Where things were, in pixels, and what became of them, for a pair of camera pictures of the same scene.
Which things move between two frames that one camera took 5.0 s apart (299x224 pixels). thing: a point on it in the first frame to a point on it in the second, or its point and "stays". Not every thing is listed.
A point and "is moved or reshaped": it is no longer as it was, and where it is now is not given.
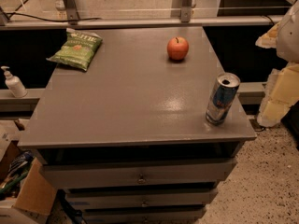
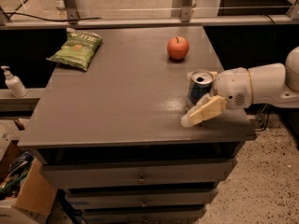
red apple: (177, 48) stays
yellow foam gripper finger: (268, 39) to (214, 73)
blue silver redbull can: (225, 90) is moved or reshaped
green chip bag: (77, 49) stays
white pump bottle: (15, 84) stays
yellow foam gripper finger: (282, 92) to (206, 106)
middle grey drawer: (142, 199) stays
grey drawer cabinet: (138, 125) stays
